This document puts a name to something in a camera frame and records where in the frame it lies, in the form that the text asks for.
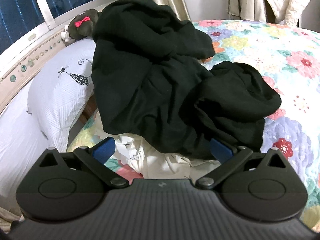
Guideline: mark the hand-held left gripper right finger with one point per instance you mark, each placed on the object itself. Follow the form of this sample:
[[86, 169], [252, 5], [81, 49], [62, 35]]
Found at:
[[220, 150]]

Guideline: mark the grey plush toy pink bow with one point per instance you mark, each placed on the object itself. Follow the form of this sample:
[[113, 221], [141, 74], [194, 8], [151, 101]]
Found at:
[[87, 27]]

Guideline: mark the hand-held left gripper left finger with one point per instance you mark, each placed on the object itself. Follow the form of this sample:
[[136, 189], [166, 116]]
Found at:
[[103, 148]]

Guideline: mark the white cat-print pillow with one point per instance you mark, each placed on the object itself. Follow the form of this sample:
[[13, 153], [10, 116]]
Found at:
[[55, 97]]

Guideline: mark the window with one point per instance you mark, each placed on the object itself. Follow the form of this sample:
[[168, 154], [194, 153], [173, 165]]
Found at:
[[20, 5]]

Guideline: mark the black sweater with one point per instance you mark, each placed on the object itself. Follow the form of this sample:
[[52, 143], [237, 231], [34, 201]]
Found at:
[[150, 80]]

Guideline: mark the crumpled white cloth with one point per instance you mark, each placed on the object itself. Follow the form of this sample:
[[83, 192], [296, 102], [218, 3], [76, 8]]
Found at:
[[155, 162]]

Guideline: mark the floral quilt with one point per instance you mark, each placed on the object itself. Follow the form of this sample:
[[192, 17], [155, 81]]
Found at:
[[287, 55]]

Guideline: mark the plain white pillow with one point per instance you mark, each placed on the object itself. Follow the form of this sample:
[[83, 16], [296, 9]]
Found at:
[[20, 142]]

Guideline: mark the painted wooden headboard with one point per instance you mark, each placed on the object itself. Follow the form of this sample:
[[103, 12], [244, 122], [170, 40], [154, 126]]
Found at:
[[25, 65]]

